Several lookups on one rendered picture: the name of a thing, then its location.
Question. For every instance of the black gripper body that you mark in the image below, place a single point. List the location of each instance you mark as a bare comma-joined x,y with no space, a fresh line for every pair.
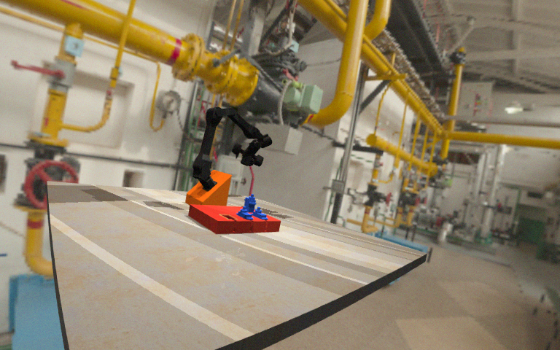
258,160

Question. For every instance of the blue micro servo with orange cable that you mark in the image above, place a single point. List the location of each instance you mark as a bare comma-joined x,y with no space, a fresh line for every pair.
250,204

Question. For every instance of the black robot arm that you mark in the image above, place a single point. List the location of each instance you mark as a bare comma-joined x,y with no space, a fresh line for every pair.
202,164

